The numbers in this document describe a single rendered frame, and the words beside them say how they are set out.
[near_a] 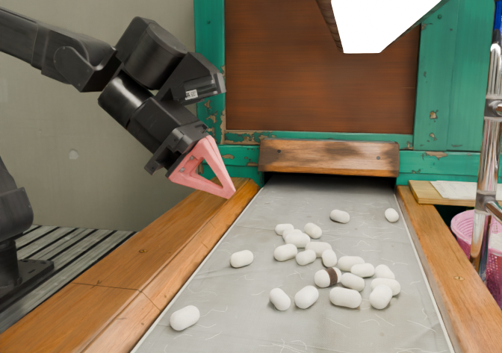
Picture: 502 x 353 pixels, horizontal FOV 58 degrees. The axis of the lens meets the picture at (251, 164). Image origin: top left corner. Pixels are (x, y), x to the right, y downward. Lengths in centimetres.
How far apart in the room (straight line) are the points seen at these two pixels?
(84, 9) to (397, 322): 179
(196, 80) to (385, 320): 34
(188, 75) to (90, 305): 28
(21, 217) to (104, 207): 137
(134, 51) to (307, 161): 53
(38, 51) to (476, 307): 58
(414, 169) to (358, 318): 57
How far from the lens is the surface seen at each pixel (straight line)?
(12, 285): 80
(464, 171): 106
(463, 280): 60
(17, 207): 76
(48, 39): 63
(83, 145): 210
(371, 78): 103
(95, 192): 212
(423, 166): 105
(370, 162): 98
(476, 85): 106
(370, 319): 53
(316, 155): 99
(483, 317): 52
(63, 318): 50
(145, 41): 56
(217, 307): 54
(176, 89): 55
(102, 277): 58
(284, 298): 52
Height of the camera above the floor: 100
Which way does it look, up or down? 11 degrees down
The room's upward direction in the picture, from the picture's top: straight up
